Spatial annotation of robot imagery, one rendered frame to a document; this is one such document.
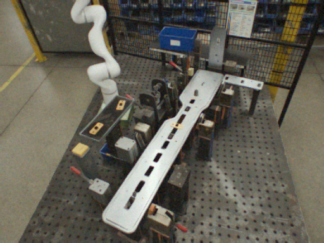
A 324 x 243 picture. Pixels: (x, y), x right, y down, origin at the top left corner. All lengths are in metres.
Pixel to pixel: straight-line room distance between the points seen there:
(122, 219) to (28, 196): 1.69
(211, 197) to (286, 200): 0.46
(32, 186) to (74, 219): 1.25
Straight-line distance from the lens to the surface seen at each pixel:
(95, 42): 1.86
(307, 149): 3.08
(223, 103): 1.89
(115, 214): 1.33
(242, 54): 2.30
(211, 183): 1.74
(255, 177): 1.81
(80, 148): 1.40
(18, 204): 2.88
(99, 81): 1.88
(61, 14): 4.22
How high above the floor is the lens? 2.17
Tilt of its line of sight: 44 degrees down
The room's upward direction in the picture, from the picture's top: 5 degrees counter-clockwise
